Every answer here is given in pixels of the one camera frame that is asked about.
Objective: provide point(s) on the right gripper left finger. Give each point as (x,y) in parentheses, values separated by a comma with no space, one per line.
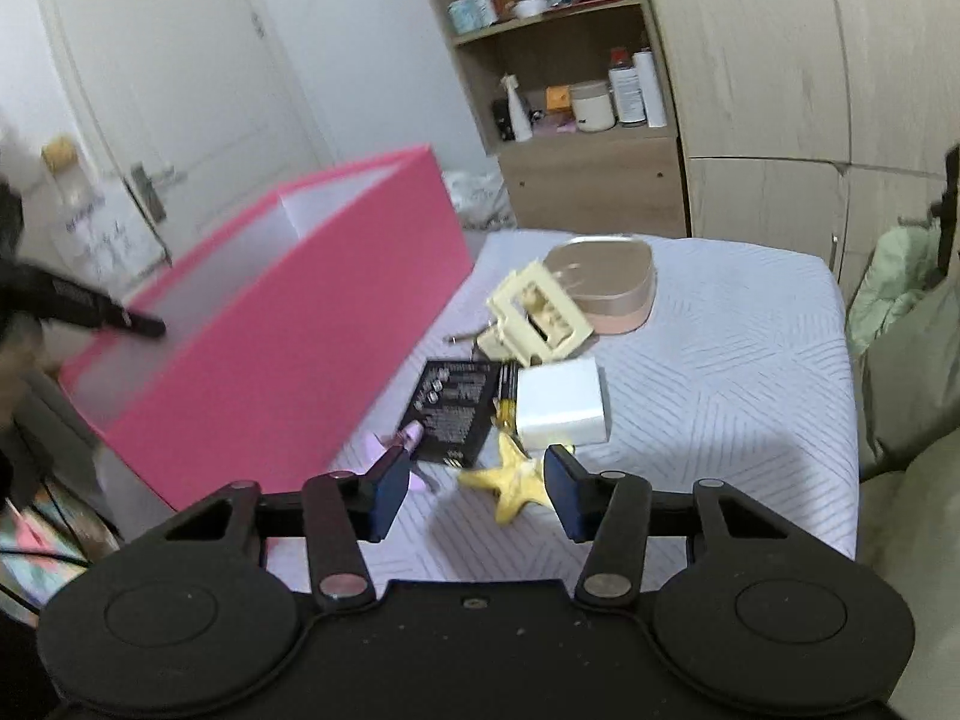
(340,511)

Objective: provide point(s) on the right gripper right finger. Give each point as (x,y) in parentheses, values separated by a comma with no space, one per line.
(611,511)

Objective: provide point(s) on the yellow starfish clip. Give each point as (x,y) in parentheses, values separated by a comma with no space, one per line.
(518,481)

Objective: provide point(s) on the purple starfish clip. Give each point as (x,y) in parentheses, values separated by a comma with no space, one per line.
(408,437)

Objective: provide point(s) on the white charger cube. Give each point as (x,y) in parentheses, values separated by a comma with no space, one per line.
(561,403)

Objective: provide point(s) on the black phone battery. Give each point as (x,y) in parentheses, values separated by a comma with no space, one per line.
(454,402)

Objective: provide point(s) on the pink cardboard box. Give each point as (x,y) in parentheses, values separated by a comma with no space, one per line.
(281,329)

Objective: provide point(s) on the pink gold square case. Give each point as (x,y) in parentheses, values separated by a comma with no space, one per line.
(612,279)

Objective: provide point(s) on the small AA battery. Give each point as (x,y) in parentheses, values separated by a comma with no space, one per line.
(505,403)

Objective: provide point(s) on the silver key bunch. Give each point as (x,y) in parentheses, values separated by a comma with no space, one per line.
(467,337)

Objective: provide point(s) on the white room door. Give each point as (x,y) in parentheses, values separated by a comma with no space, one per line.
(191,102)

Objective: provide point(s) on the white plastic hanging bag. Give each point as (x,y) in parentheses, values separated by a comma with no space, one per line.
(101,234)

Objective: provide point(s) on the white patterned tablecloth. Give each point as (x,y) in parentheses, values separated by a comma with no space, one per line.
(741,373)

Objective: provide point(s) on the olive green padded jacket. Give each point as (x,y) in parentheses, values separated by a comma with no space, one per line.
(903,333)

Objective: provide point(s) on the white spray bottle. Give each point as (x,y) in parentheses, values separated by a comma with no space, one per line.
(520,122)

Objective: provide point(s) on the white lidded jar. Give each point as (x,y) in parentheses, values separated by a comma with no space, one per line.
(592,106)

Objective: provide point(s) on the tall white bottle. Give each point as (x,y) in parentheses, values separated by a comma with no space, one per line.
(650,89)

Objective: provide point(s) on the red capped bottle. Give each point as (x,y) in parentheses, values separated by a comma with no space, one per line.
(626,89)

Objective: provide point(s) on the wooden open shelf unit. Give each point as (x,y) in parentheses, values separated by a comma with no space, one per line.
(627,179)

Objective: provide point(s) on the light wood wardrobe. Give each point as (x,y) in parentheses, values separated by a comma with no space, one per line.
(812,125)

